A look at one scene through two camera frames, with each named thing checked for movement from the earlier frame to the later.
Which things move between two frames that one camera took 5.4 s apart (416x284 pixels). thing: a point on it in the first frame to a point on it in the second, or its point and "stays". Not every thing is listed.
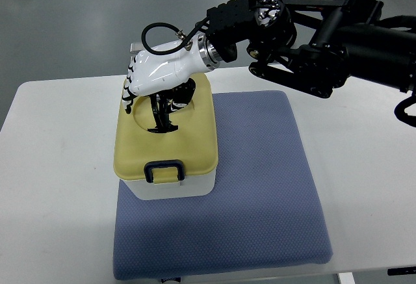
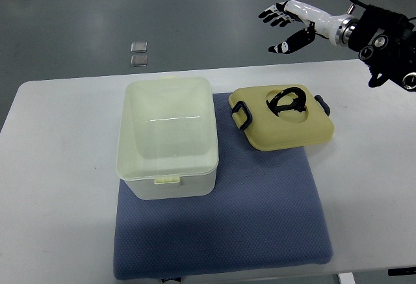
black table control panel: [402, 271] stays
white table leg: [346, 278] stays
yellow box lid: [190, 152] to [280, 117]
